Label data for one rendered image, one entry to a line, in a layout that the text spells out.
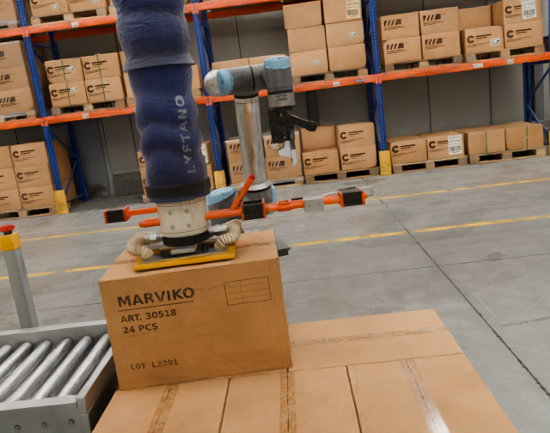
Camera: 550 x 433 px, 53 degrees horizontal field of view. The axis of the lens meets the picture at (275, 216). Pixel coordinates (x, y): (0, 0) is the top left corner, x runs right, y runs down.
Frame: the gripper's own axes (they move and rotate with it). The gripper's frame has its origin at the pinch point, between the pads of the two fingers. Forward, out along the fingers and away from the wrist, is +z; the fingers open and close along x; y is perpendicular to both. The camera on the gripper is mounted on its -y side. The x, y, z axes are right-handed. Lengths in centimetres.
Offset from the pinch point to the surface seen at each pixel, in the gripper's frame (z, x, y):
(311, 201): 13.3, 3.3, -4.0
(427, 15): -118, -699, -254
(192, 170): -3.4, 9.5, 34.8
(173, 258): 24, 14, 45
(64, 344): 68, -26, 106
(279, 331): 54, 18, 13
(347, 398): 68, 41, -6
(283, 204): 13.3, 3.1, 6.0
